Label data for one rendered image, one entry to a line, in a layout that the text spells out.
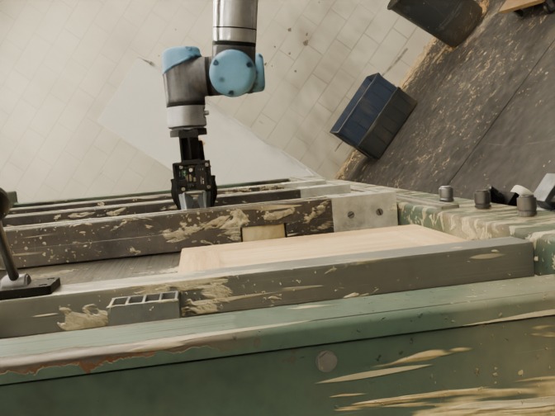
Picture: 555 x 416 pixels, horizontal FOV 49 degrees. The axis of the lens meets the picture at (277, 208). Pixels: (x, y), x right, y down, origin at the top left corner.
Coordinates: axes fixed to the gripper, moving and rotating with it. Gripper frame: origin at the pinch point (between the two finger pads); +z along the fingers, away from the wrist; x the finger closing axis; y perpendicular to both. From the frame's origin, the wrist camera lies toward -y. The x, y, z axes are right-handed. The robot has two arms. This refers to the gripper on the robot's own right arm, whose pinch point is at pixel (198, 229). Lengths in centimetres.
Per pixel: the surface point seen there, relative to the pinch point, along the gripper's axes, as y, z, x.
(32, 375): 83, -2, -10
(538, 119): -162, -17, 168
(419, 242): 37.9, 0.2, 32.1
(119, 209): -23.6, -3.8, -18.0
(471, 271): 58, 0, 31
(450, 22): -362, -101, 213
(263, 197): -23.7, -3.3, 15.8
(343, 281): 58, 0, 16
